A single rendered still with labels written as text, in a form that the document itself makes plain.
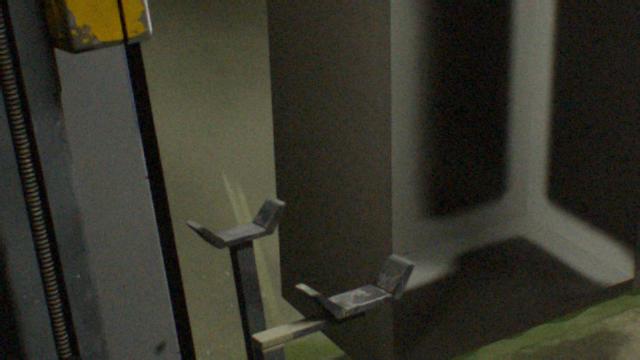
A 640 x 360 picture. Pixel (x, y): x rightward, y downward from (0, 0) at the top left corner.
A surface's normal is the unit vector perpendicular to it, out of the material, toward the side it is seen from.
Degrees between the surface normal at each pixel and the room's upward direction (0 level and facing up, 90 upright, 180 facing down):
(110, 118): 90
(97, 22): 90
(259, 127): 57
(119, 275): 90
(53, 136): 90
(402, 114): 102
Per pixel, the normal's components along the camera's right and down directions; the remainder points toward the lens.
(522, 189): 0.52, 0.37
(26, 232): 0.46, 0.18
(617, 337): -0.14, -0.95
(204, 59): 0.31, -0.36
